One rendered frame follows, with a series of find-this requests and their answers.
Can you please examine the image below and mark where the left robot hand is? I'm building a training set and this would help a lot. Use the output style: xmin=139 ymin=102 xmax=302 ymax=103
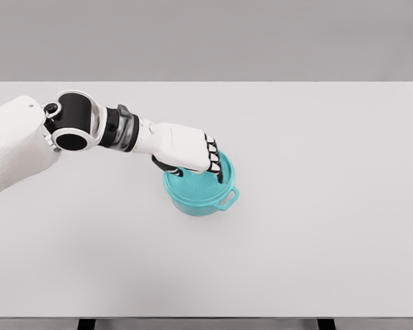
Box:
xmin=150 ymin=122 xmax=225 ymax=184

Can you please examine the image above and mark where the teal pot lid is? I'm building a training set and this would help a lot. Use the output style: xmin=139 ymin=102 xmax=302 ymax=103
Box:
xmin=162 ymin=150 xmax=235 ymax=208

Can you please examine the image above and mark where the teal pot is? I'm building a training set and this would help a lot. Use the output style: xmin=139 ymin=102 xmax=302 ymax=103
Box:
xmin=164 ymin=180 xmax=241 ymax=218

